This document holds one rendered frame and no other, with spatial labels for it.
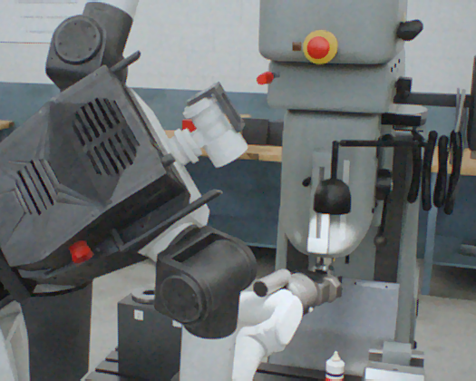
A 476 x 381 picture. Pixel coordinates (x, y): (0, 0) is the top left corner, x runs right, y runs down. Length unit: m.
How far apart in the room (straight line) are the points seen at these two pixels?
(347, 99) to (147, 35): 4.79
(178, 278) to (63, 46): 0.43
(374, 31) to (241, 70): 4.63
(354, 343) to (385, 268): 0.21
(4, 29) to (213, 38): 1.83
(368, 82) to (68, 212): 0.68
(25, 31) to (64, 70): 5.41
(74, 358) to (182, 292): 2.48
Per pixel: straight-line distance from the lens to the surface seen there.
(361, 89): 1.54
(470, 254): 5.53
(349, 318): 2.13
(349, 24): 1.44
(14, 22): 6.77
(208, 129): 1.28
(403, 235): 2.10
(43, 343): 3.52
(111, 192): 1.10
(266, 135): 5.51
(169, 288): 1.17
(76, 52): 1.30
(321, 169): 1.57
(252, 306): 1.56
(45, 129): 1.18
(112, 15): 1.37
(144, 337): 1.85
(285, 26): 1.46
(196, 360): 1.28
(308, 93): 1.55
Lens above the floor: 1.82
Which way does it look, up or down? 14 degrees down
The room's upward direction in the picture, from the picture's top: 1 degrees clockwise
